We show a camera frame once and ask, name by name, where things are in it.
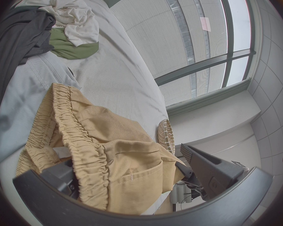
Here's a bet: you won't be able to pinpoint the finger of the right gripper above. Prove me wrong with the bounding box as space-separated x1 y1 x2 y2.
175 162 193 178

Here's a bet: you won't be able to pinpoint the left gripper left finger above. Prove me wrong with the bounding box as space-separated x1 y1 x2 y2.
41 159 79 199

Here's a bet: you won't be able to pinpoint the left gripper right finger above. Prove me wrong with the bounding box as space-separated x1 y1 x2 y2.
180 143 244 201

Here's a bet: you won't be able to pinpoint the tan shorts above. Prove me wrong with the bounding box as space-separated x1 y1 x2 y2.
15 83 187 212

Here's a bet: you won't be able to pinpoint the round woven basket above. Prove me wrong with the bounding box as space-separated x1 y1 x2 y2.
158 119 175 155

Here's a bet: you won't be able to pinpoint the pale blue garment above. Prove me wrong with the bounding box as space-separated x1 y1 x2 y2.
0 54 82 164

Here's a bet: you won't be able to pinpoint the bed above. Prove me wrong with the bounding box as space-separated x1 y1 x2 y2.
0 0 171 216

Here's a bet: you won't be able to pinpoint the green garment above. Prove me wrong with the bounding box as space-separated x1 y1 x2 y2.
49 28 99 60

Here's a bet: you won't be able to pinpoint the black garment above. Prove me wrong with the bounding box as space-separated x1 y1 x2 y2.
0 8 57 136

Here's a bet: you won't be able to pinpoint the white garment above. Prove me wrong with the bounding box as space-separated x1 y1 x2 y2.
14 0 100 47

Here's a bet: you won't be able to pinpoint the window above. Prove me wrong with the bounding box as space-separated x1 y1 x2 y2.
108 0 262 108

